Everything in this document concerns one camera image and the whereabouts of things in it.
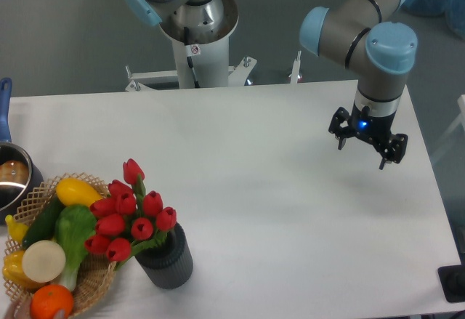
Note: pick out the person hand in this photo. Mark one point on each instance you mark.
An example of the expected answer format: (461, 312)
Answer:
(21, 310)

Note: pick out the green bok choy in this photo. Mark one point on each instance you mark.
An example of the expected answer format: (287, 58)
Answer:
(74, 226)

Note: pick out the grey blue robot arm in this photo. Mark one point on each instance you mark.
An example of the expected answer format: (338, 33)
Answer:
(358, 35)

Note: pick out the yellow squash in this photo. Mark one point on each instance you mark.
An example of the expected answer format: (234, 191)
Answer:
(71, 191)

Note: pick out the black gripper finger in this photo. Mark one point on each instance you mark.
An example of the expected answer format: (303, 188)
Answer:
(340, 126)
(393, 149)

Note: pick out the blue handled saucepan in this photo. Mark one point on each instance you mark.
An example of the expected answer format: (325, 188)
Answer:
(19, 175)

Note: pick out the orange fruit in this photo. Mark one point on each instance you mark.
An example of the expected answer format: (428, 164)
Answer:
(49, 300)

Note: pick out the dark grey ribbed vase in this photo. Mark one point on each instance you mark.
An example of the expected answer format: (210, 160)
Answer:
(171, 265)

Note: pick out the yellow bell pepper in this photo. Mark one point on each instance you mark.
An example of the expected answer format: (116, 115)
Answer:
(13, 271)

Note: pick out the green cucumber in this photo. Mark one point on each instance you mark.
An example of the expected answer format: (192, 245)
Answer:
(43, 225)

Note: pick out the woven wicker basket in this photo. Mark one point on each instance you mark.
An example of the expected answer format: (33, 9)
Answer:
(95, 274)

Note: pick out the white round radish slice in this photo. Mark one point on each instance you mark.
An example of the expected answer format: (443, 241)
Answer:
(43, 261)

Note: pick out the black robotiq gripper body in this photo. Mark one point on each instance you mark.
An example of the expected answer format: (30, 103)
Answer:
(369, 128)

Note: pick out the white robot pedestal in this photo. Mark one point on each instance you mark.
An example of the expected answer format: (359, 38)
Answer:
(200, 39)

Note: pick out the red tulip bouquet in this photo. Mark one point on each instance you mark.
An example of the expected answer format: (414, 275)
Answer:
(130, 219)

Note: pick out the black device at edge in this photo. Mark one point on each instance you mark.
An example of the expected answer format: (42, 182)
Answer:
(452, 282)

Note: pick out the white frame at right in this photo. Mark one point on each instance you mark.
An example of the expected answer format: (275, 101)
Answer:
(450, 136)

